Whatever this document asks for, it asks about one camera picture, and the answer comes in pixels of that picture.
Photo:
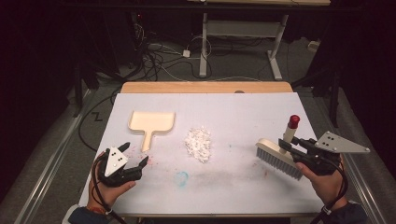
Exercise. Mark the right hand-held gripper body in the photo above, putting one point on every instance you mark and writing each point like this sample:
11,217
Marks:
323,161

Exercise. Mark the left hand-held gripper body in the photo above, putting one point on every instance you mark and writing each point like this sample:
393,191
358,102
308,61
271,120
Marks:
115,161

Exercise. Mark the cream brush with red cap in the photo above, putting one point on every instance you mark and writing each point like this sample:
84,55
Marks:
277,157

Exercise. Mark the cream dustpan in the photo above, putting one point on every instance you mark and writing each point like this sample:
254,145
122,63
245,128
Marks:
151,123

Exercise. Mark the person's right hand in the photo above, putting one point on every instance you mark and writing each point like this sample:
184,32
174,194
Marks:
327,186

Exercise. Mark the person's left hand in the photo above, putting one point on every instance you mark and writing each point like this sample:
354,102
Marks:
107,193

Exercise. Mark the black metal stand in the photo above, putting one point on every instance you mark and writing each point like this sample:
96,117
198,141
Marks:
333,99
78,90

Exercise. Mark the pile of white paper scraps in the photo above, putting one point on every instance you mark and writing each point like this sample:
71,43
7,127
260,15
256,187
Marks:
198,144

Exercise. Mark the white table mat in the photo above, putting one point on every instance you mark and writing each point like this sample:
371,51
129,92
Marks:
224,186

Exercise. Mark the small white box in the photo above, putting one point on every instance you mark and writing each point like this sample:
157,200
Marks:
313,46

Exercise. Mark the white power adapter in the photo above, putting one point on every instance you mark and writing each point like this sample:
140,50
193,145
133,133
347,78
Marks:
186,53

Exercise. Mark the metal floor rail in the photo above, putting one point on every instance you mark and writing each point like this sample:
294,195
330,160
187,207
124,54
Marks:
364,193
46,174

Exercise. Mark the white metal desk frame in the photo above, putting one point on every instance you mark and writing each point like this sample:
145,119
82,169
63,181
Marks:
243,28

